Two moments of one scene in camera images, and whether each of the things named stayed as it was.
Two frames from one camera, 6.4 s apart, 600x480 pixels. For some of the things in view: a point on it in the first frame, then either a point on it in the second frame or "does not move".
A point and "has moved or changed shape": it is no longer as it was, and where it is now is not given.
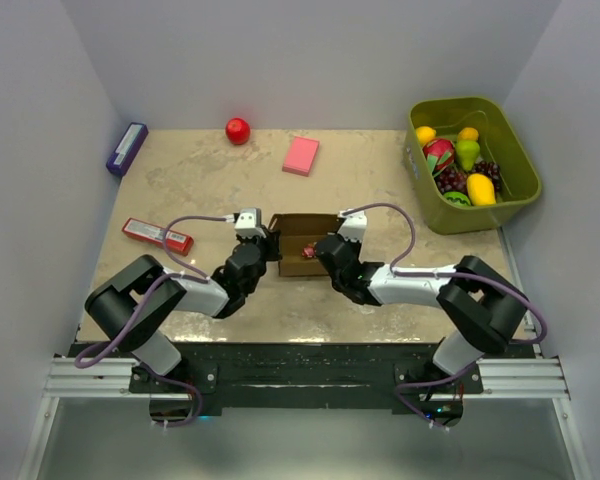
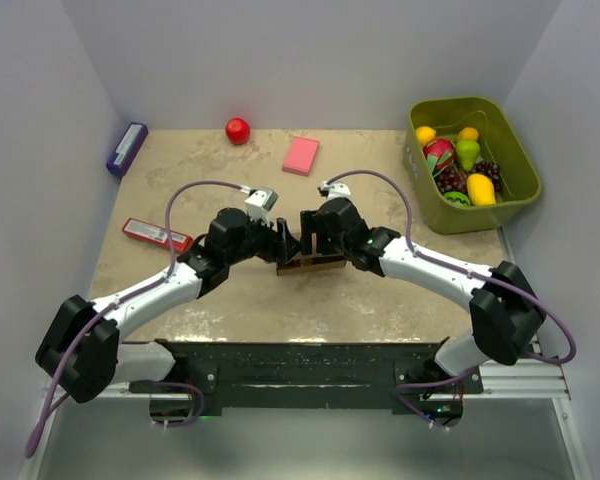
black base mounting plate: x=401 y=376 does not move
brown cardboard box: x=297 y=231 has moved or changed shape
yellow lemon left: x=425 y=134 does not move
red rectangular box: x=177 y=242 does not move
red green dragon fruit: x=440 y=154 does not move
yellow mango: x=481 y=190 does not move
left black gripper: x=272 y=243 -> x=280 y=245
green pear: x=467 y=152 does not move
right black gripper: x=355 y=246 -> x=310 y=220
